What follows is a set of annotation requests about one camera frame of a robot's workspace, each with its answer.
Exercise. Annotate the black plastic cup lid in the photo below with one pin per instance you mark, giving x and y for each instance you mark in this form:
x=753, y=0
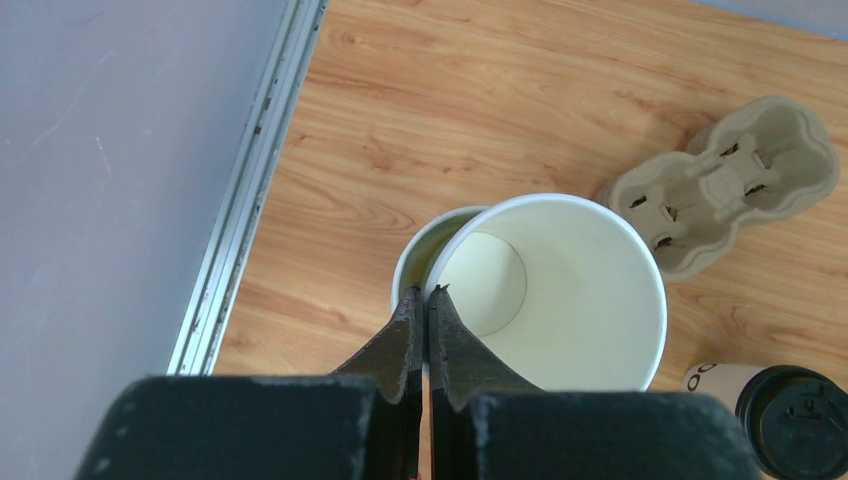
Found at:
x=796, y=422

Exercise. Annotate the stack of white paper cups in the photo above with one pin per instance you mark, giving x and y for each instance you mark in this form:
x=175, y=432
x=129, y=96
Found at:
x=416, y=260

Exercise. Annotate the white paper coffee cup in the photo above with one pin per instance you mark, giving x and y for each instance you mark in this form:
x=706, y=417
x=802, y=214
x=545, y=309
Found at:
x=723, y=381

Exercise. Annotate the aluminium frame rail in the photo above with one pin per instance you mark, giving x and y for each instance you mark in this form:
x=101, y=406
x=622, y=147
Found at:
x=274, y=102

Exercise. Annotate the cardboard cup carrier tray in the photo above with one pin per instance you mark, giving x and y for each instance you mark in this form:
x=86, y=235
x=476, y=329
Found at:
x=767, y=161

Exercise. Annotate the green paper coffee cup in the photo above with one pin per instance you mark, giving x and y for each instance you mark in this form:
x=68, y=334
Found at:
x=561, y=289

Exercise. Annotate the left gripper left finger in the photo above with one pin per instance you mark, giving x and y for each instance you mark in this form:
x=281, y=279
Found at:
x=361, y=421

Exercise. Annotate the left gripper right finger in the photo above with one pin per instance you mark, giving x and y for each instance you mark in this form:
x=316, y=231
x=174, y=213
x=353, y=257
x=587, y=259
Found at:
x=488, y=422

